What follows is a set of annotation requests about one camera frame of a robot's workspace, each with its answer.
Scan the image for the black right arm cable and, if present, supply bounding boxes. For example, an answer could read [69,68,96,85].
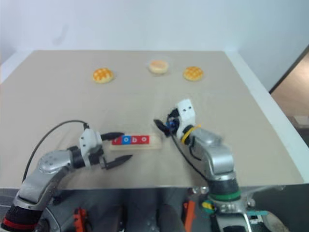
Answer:
[169,134,211,182]

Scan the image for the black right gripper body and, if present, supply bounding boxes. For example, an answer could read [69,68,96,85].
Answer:
[166,108,181,135]

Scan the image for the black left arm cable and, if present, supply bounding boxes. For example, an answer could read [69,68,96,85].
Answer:
[22,120,89,182]

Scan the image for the beige paper table cover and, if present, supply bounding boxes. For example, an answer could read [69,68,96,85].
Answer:
[0,50,306,189]

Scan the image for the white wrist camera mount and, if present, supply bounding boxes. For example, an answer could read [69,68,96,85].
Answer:
[174,98,197,141]
[79,128,103,168]

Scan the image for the cardboard box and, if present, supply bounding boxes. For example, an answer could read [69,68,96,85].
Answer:
[293,115,309,127]

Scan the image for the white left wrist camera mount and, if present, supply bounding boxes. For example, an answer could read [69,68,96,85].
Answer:
[79,128,103,168]

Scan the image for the yellow zip tie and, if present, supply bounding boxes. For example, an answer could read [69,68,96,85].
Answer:
[181,123,202,144]

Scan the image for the golden pineapple bun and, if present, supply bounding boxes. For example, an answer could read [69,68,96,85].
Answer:
[92,68,115,85]
[183,66,205,82]

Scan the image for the plastic wrapped round bun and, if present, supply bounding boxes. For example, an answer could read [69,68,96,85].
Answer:
[146,58,175,76]

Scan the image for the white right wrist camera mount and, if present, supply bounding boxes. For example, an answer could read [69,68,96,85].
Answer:
[174,98,197,141]

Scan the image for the beige letter tile tray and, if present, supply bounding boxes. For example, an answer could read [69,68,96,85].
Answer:
[110,134,162,152]

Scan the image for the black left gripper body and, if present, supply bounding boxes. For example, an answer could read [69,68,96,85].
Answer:
[89,133,109,170]

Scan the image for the orange and black tool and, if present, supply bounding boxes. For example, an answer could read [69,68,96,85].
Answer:
[73,207,87,231]

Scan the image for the orange plastic clamp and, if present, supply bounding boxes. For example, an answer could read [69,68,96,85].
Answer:
[183,200,196,228]

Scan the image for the green and yellow round tape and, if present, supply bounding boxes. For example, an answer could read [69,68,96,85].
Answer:
[201,200,216,214]

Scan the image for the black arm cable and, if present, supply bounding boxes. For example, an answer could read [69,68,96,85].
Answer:
[169,134,211,182]
[22,120,89,182]

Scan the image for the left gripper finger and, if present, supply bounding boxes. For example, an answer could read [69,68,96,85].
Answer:
[103,131,125,141]
[105,155,133,170]

